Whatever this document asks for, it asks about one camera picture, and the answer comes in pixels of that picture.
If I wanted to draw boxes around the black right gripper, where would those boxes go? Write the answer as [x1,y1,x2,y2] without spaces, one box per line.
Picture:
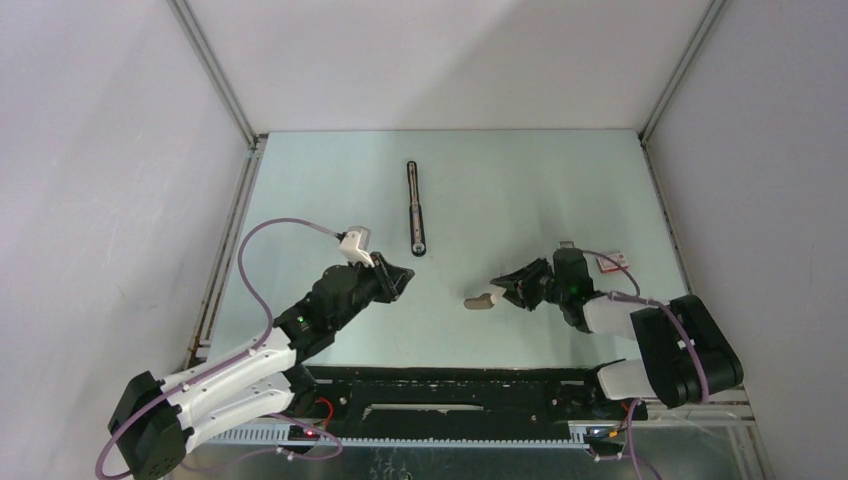
[492,256,569,311]

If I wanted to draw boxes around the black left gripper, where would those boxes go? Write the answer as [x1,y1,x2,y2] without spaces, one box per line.
[330,252,414,331]

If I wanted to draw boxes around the beige stapler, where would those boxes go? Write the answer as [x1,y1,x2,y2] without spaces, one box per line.
[463,286,506,311]

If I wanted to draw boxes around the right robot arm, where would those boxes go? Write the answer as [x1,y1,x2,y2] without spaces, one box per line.
[489,247,744,418]

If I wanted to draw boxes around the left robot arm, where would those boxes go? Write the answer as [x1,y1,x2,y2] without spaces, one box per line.
[107,252,415,479]

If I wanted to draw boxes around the white red staple box sleeve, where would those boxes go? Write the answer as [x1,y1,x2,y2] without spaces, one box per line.
[596,251,630,274]

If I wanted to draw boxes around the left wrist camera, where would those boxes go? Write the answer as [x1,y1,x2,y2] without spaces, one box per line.
[339,226,374,268]

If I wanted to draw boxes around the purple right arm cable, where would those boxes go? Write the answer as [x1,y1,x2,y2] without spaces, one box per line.
[579,248,711,480]

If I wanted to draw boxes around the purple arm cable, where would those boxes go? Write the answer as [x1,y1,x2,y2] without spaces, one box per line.
[95,217,346,480]
[579,248,711,480]

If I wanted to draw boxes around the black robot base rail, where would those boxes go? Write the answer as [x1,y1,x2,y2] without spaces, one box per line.
[178,364,664,445]

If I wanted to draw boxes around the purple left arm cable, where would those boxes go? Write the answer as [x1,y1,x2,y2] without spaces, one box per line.
[95,217,346,480]

